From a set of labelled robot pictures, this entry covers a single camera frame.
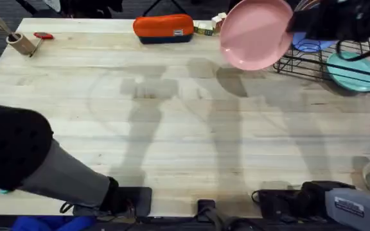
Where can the wooden spoon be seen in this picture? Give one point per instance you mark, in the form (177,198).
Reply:
(2,24)

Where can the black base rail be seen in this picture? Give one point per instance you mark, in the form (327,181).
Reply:
(178,224)

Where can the teal plate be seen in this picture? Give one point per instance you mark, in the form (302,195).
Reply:
(352,69)

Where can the pink plate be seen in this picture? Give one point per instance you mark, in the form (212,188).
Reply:
(252,35)

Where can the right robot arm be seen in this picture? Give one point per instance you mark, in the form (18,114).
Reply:
(355,205)

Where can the wooden tube holder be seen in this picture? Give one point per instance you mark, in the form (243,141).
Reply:
(22,44)

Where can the blue cloth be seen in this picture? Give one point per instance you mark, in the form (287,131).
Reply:
(53,223)

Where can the heap of small toy blocks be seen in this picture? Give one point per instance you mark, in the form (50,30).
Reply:
(209,27)

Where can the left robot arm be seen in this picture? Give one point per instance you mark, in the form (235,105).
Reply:
(59,173)

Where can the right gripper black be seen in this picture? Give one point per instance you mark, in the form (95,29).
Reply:
(329,20)

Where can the black tripod legs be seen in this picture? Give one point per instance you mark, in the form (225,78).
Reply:
(164,6)

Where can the orange and navy zip bag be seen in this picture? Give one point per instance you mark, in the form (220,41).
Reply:
(162,27)

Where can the blue plate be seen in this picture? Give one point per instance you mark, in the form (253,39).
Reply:
(308,45)

